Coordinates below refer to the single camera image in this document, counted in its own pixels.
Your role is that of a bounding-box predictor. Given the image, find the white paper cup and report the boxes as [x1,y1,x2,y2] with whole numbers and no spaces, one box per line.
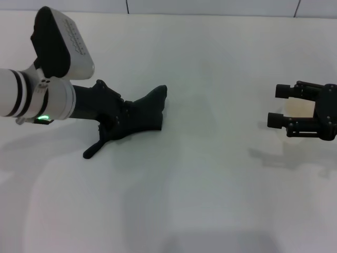
[283,101,316,145]

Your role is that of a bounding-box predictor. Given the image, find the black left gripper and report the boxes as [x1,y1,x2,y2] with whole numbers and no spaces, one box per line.
[70,79,134,138]

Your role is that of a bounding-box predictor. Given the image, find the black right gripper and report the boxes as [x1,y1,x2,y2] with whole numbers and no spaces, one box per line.
[267,81,337,142]

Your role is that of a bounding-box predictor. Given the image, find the dark blue rag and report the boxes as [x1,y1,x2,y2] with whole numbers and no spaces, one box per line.
[83,84,169,160]

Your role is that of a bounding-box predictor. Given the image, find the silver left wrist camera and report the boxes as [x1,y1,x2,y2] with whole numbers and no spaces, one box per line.
[30,7,95,80]

